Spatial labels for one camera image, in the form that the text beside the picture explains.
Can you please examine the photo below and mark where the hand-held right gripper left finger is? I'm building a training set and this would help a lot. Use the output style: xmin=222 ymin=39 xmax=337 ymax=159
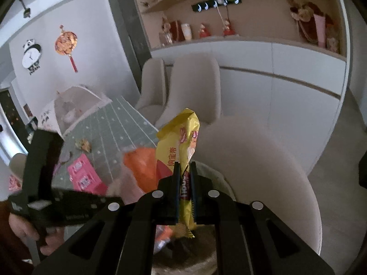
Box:
xmin=31 ymin=162 xmax=181 ymax=275

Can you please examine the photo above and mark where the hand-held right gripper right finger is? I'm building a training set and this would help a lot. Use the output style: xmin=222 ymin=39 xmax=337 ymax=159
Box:
xmin=190 ymin=162 xmax=336 ymax=275

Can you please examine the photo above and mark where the orange snack packet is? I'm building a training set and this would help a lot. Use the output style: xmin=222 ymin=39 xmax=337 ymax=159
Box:
xmin=123 ymin=147 xmax=161 ymax=196

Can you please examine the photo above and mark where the yellow snack packet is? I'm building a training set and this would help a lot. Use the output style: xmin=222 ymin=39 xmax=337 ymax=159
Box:
xmin=156 ymin=108 xmax=200 ymax=239

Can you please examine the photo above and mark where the person's left forearm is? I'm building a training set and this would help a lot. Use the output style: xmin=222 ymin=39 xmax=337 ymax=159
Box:
xmin=0 ymin=201 xmax=33 ymax=275

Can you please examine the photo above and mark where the person's left hand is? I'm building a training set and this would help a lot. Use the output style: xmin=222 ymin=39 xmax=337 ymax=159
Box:
xmin=9 ymin=214 xmax=65 ymax=256

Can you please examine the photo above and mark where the pink box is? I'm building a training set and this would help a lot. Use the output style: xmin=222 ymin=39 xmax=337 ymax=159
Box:
xmin=67 ymin=153 xmax=108 ymax=195

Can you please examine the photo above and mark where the orange white wrapper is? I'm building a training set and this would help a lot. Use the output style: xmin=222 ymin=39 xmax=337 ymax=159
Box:
xmin=155 ymin=226 xmax=173 ymax=253

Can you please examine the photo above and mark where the dried brown leaf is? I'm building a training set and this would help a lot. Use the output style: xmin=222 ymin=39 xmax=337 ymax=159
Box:
xmin=75 ymin=139 xmax=92 ymax=152

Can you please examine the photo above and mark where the large beige chair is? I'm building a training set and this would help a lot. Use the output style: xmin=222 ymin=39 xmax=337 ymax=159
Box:
xmin=195 ymin=116 xmax=322 ymax=256

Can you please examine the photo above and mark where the green grid tablecloth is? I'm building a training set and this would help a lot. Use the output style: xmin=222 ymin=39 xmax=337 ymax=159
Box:
xmin=52 ymin=96 xmax=161 ymax=193

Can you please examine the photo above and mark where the white printed paper bag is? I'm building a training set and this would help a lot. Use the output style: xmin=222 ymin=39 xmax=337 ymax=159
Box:
xmin=39 ymin=100 xmax=62 ymax=134

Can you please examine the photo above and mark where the mesh food cover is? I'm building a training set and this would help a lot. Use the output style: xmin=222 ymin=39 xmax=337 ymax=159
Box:
xmin=54 ymin=84 xmax=113 ymax=135

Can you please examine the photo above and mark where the beige dining chair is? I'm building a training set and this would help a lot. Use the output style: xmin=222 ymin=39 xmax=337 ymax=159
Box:
xmin=135 ymin=58 xmax=168 ymax=118
xmin=155 ymin=54 xmax=222 ymax=129

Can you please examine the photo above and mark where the dark door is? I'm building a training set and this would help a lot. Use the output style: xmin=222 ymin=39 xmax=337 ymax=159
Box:
xmin=0 ymin=90 xmax=28 ymax=156

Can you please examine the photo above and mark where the white cabinet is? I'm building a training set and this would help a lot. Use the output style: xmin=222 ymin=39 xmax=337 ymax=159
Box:
xmin=150 ymin=40 xmax=349 ymax=175

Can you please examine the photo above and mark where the tall doll figurine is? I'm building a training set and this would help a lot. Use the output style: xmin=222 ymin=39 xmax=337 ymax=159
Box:
xmin=159 ymin=17 xmax=172 ymax=47

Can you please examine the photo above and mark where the red gift box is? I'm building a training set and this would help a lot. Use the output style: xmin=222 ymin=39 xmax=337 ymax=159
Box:
xmin=171 ymin=20 xmax=184 ymax=44

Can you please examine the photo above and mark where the plush toy bouquet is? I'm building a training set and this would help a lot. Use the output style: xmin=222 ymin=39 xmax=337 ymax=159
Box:
xmin=286 ymin=0 xmax=342 ymax=52

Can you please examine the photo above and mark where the panda wall clock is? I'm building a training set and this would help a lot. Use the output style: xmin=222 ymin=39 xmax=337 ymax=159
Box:
xmin=22 ymin=38 xmax=42 ymax=76

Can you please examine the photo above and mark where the red lantern wall ornament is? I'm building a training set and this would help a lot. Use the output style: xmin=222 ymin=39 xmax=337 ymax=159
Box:
xmin=54 ymin=24 xmax=79 ymax=73

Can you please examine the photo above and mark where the black wall hook rack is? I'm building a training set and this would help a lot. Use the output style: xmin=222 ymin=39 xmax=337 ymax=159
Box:
xmin=192 ymin=0 xmax=242 ymax=14

